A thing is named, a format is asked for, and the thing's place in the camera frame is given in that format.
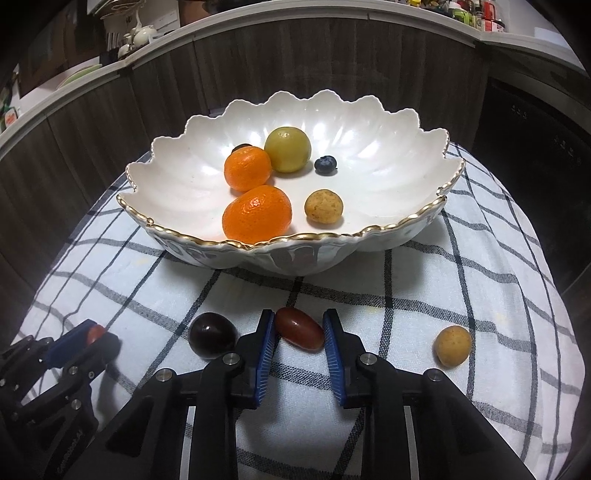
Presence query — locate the small orange mandarin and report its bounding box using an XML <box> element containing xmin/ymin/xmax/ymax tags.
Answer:
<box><xmin>224</xmin><ymin>145</ymin><xmax>273</xmax><ymax>193</ymax></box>

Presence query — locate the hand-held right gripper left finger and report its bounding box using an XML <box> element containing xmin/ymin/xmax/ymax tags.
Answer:
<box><xmin>99</xmin><ymin>309</ymin><xmax>278</xmax><ymax>480</ymax></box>

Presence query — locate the yellow-green round fruit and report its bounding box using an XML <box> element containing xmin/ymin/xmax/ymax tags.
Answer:
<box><xmin>264</xmin><ymin>127</ymin><xmax>311</xmax><ymax>174</ymax></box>

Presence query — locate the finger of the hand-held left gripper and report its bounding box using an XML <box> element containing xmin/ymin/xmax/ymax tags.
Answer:
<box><xmin>44</xmin><ymin>320</ymin><xmax>121</xmax><ymax>403</ymax></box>
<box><xmin>0</xmin><ymin>336</ymin><xmax>54</xmax><ymax>398</ymax></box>

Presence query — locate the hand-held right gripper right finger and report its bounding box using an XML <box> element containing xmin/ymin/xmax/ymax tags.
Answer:
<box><xmin>322</xmin><ymin>309</ymin><xmax>523</xmax><ymax>480</ymax></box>

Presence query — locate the tan longan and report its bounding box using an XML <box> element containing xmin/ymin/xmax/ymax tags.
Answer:
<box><xmin>304</xmin><ymin>189</ymin><xmax>345</xmax><ymax>226</ymax></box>
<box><xmin>433</xmin><ymin>325</ymin><xmax>473</xmax><ymax>368</ymax></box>

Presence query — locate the green plate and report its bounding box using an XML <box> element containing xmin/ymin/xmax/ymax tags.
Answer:
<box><xmin>55</xmin><ymin>62</ymin><xmax>105</xmax><ymax>89</ymax></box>

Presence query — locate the large orange mandarin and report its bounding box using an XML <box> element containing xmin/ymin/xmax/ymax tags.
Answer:
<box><xmin>222</xmin><ymin>186</ymin><xmax>293</xmax><ymax>244</ymax></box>

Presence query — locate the large dark grape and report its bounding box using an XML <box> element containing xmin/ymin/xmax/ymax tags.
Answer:
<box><xmin>188</xmin><ymin>312</ymin><xmax>238</xmax><ymax>358</ymax></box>

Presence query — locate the group of condiment bottles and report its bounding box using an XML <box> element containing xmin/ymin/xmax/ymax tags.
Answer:
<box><xmin>406</xmin><ymin>0</ymin><xmax>509</xmax><ymax>32</ymax></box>

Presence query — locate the white checked cloth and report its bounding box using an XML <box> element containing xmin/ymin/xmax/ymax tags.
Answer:
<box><xmin>9</xmin><ymin>138</ymin><xmax>587</xmax><ymax>480</ymax></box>

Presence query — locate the white scalloped bowl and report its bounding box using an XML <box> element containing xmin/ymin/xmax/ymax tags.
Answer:
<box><xmin>116</xmin><ymin>90</ymin><xmax>465</xmax><ymax>278</ymax></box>

